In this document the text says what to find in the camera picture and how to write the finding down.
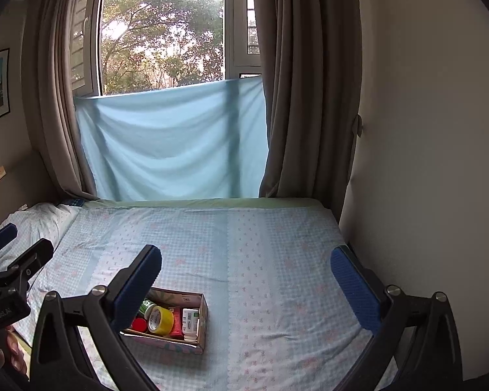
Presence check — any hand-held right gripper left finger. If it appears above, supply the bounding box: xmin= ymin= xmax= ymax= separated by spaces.
xmin=28 ymin=244 xmax=164 ymax=391

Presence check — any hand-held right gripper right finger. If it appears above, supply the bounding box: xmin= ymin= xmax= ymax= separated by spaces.
xmin=330 ymin=245 xmax=463 ymax=391

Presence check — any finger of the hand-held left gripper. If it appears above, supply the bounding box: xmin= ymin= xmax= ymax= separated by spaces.
xmin=6 ymin=238 xmax=54 ymax=294
xmin=0 ymin=223 xmax=18 ymax=271

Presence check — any yellow tape roll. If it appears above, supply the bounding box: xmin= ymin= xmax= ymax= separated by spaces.
xmin=147 ymin=306 xmax=174 ymax=337

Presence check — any white pill bottle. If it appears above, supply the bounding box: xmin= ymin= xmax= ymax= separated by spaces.
xmin=181 ymin=308 xmax=200 ymax=342

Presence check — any cardboard box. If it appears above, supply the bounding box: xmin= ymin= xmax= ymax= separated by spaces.
xmin=120 ymin=286 xmax=209 ymax=354

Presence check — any person's left hand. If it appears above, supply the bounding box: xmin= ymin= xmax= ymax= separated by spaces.
xmin=0 ymin=326 xmax=29 ymax=375

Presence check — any checked pillow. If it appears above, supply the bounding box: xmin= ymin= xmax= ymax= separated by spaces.
xmin=0 ymin=203 xmax=82 ymax=278

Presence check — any small red carton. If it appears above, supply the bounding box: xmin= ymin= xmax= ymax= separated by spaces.
xmin=169 ymin=307 xmax=185 ymax=337

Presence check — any light blue checked blanket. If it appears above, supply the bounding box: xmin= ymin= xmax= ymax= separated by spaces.
xmin=14 ymin=206 xmax=396 ymax=391

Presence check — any pale green bed sheet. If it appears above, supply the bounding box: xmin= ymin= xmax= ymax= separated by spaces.
xmin=81 ymin=197 xmax=322 ymax=211

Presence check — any light blue window sheet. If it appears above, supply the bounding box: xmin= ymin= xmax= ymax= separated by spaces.
xmin=74 ymin=77 xmax=270 ymax=202

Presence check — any brown left curtain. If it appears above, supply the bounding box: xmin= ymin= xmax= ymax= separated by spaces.
xmin=22 ymin=0 xmax=109 ymax=196

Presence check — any brown curtain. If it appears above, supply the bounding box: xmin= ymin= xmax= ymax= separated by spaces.
xmin=250 ymin=0 xmax=361 ymax=212
xmin=22 ymin=0 xmax=109 ymax=196

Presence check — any brown right curtain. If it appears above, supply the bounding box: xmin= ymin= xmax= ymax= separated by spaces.
xmin=250 ymin=0 xmax=361 ymax=212

